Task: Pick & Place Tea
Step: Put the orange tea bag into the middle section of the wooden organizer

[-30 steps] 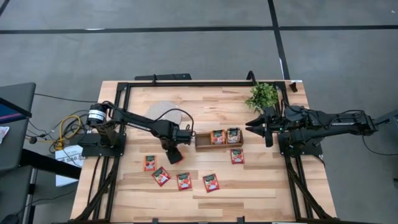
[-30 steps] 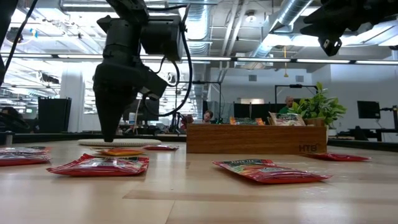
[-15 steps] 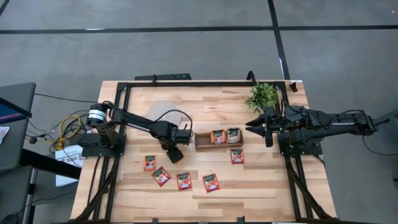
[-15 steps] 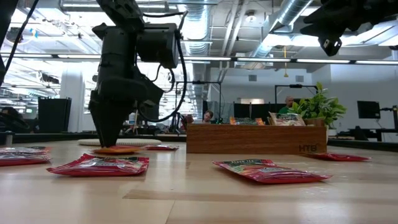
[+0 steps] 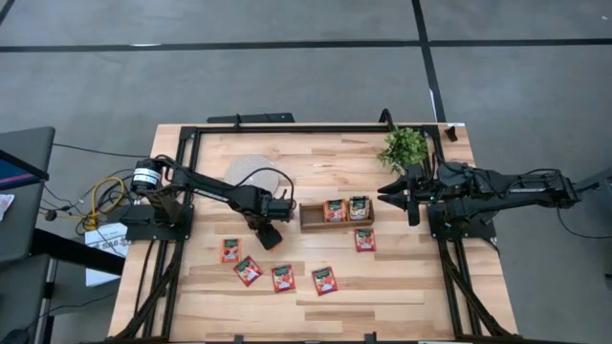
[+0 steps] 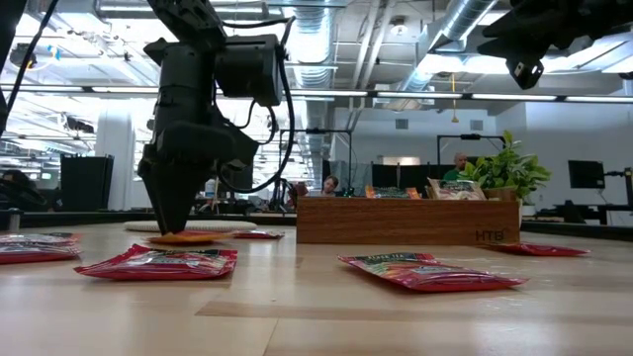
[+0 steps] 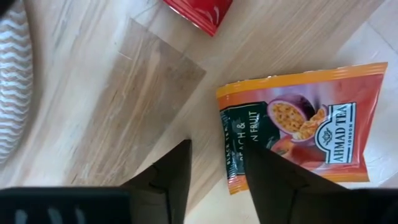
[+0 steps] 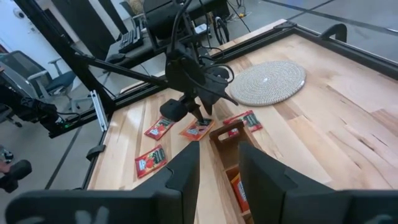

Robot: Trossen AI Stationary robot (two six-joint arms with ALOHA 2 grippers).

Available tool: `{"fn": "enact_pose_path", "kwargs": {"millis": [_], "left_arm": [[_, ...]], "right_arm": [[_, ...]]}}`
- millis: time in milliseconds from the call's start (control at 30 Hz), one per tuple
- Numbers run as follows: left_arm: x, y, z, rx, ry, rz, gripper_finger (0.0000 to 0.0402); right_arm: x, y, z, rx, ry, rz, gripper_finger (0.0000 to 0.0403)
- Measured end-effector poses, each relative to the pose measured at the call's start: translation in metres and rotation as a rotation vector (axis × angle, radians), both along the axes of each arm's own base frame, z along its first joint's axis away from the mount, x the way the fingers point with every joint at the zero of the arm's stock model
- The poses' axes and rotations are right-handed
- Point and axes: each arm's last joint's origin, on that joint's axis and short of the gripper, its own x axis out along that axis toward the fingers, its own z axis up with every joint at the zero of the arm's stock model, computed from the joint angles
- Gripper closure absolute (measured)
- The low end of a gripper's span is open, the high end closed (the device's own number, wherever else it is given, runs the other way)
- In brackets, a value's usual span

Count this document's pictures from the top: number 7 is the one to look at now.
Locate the orange peach tea sachet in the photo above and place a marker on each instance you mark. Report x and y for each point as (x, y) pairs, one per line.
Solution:
(311, 124)

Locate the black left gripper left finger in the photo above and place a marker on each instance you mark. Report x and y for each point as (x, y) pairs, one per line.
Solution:
(164, 189)

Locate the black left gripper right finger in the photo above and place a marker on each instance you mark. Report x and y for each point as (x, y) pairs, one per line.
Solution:
(286, 196)

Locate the red strawberry tea sachet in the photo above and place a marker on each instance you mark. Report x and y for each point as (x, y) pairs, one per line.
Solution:
(205, 14)

